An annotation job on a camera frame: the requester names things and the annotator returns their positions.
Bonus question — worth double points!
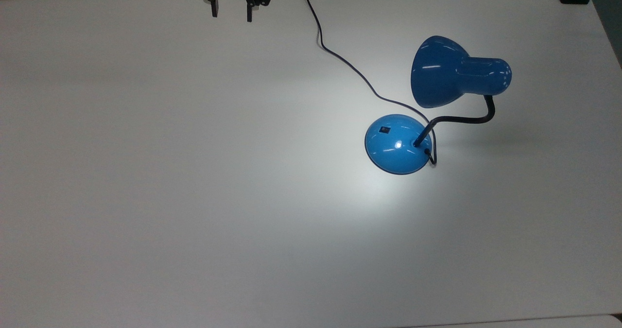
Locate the blue desk lamp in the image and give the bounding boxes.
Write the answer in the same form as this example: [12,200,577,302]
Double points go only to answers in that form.
[364,35,514,176]

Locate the black lamp power cable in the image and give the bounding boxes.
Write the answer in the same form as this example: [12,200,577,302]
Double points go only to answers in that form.
[303,0,437,166]

